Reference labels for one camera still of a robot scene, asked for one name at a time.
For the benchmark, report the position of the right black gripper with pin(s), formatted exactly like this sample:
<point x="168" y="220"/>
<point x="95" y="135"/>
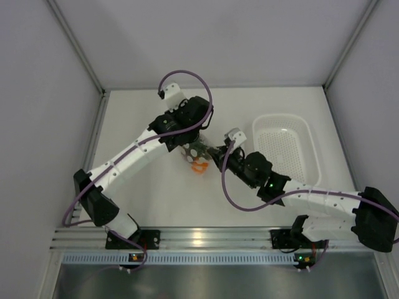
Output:
<point x="219" y="156"/>

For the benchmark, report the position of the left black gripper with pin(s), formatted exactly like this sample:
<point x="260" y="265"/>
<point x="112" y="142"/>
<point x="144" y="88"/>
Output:
<point x="176" y="110"/>

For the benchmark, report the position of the fake orange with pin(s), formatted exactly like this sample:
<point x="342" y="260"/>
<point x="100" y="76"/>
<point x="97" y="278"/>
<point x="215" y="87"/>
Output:
<point x="199" y="167"/>

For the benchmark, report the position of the clear polka dot zip bag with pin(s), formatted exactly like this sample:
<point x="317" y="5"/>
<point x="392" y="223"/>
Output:
<point x="186" y="156"/>

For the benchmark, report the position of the fake pineapple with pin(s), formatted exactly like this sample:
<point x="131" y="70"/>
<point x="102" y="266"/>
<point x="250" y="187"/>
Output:
<point x="199" y="149"/>

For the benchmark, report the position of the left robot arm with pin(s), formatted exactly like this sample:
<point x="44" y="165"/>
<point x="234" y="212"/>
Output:
<point x="94" y="189"/>

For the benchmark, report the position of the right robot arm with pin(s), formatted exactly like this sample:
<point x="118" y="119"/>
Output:
<point x="366" y="216"/>

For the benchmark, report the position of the white perforated plastic basket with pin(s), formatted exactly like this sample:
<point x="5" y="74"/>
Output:
<point x="286" y="141"/>

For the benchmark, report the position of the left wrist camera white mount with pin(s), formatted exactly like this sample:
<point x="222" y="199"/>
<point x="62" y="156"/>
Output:
<point x="172" y="95"/>

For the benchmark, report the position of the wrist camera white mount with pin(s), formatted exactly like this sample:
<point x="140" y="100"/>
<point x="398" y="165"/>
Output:
<point x="234" y="137"/>
<point x="172" y="95"/>

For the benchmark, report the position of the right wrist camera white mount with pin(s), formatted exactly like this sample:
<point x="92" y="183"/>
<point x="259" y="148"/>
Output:
<point x="234" y="137"/>

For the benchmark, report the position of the left aluminium frame post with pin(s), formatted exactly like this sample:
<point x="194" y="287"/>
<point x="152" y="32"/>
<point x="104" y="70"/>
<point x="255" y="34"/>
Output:
<point x="66" y="28"/>

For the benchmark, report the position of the aluminium frame post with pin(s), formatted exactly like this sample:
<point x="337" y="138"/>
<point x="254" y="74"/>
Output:
<point x="350" y="43"/>
<point x="66" y="28"/>

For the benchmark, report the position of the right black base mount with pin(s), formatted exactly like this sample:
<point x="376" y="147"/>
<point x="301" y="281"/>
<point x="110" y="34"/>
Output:
<point x="281" y="239"/>

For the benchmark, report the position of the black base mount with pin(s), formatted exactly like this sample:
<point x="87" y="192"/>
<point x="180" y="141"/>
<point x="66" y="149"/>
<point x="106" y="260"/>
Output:
<point x="281" y="239"/>
<point x="146" y="238"/>

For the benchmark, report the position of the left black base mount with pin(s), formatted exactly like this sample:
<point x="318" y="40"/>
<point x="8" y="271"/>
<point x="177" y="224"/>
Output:
<point x="146" y="238"/>

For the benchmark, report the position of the aluminium mounting rail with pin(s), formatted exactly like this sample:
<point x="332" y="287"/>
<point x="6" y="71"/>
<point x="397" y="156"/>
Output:
<point x="172" y="238"/>

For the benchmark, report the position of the white slotted cable duct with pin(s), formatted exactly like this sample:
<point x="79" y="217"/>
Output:
<point x="180" y="258"/>

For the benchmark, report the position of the right aluminium frame post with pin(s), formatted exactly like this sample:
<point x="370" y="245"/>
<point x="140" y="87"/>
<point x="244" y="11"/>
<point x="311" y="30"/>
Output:
<point x="350" y="43"/>

